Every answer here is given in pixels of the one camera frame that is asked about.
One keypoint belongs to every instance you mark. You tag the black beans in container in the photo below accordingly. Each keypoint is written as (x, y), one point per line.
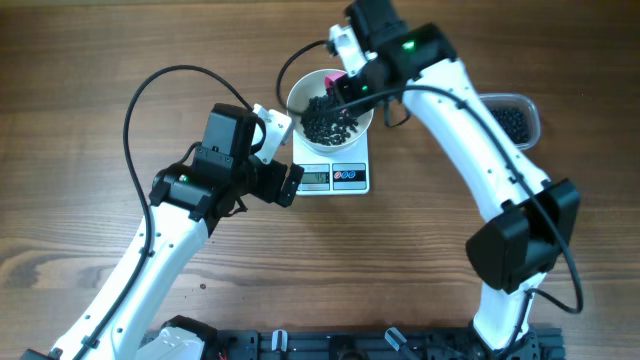
(514, 123)

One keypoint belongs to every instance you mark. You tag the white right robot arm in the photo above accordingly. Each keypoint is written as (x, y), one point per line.
(528, 219)

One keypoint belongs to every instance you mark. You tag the white digital kitchen scale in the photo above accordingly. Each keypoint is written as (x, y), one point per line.
(344, 172)

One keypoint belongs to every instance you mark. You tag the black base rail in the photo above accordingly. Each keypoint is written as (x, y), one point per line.
(430, 344)

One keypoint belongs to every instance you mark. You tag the black beans in bowl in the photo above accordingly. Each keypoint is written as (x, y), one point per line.
(327, 128)

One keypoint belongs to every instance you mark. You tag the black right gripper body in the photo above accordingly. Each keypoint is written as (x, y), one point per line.
(356, 87)

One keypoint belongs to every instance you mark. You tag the pink scoop with blue handle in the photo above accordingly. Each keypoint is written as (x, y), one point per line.
(335, 81)

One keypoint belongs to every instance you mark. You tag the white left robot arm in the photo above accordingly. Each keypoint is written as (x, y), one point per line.
(235, 158)

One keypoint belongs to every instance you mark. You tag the white round bowl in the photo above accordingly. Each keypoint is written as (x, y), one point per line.
(312, 85)

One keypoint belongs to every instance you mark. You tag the clear plastic container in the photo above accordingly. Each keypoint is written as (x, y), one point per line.
(523, 103)

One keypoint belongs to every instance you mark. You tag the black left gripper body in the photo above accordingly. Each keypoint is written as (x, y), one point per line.
(264, 181)

